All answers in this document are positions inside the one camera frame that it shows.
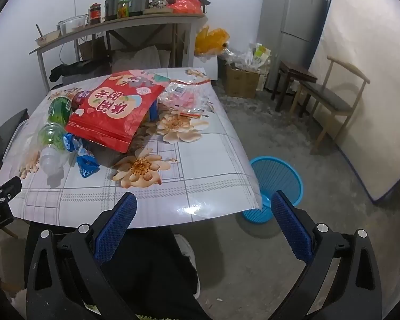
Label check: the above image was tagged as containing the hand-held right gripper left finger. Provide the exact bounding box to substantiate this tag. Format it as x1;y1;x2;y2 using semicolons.
26;191;139;320

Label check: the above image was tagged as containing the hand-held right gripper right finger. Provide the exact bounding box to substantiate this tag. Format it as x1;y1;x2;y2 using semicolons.
270;190;382;320

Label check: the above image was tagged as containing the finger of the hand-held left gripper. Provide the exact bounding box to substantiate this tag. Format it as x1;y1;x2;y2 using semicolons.
0;177;22;208

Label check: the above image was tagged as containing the blue plastic waste basket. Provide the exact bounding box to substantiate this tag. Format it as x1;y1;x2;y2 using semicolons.
242;156;304;224

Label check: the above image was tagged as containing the blue wrapper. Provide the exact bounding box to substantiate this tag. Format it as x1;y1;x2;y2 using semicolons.
63;133;84;152
77;148;101;179

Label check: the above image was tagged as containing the red snack bag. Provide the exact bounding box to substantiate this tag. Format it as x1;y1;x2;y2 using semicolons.
65;69;169;154

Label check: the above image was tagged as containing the clear plastic bag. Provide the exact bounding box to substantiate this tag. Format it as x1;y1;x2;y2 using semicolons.
158;77;215;119

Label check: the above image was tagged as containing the clear plastic bottle green label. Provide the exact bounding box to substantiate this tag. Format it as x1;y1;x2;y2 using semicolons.
37;123;69;175

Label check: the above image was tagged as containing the person's dark trouser leg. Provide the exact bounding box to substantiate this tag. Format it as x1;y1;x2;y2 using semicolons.
23;222;201;320

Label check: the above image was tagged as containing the person's white shoe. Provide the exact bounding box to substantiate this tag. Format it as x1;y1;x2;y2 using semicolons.
173;233;201;299

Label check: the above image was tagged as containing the dark purple snack packet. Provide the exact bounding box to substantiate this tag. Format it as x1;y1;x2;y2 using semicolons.
71;90;94;112

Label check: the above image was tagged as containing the black clothing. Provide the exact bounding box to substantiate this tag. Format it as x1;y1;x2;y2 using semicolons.
49;61;112;84

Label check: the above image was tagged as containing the wooden chair grey seat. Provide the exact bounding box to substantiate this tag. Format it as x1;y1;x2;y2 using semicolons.
290;55;370;154

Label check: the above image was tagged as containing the large cardboard box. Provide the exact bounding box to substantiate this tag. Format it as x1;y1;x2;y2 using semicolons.
224;63;261;99

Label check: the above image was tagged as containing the bowl with chopsticks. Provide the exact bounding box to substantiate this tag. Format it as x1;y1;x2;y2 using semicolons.
34;25;61;45

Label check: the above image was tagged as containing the dark wooden stool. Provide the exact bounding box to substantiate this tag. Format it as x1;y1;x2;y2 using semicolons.
271;61;318;112

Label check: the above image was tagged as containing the small brown box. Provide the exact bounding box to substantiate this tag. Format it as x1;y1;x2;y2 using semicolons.
78;38;105;61

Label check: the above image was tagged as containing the white cushion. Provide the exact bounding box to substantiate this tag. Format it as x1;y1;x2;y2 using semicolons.
111;45;170;74

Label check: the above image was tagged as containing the white mattress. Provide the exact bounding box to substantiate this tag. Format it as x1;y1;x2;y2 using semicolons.
307;0;400;204

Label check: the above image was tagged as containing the glass bowl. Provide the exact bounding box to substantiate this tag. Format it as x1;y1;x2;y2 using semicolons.
57;14;89;35

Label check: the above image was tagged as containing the pile of clear plastic bags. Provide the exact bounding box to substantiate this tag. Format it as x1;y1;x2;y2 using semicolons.
220;43;272;74

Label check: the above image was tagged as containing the white cabinet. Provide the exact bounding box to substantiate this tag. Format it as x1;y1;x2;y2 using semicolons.
200;56;218;81

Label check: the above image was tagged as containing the sauce jar red lid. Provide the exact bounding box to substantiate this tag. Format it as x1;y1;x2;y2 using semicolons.
89;3;102;25

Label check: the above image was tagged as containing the yellow plastic bag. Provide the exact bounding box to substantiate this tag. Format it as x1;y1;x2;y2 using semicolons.
194;25;230;57

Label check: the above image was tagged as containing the grey refrigerator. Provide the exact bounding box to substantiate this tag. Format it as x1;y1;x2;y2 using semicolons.
256;0;330;91

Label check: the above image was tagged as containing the grey side table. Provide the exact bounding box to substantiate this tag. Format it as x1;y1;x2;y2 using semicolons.
28;13;209;90

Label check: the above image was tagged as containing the grey rice cooker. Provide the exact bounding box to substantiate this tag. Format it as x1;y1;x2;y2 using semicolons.
104;0;150;21

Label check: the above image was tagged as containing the red plastic bag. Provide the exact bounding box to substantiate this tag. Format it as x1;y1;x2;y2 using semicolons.
168;0;204;15

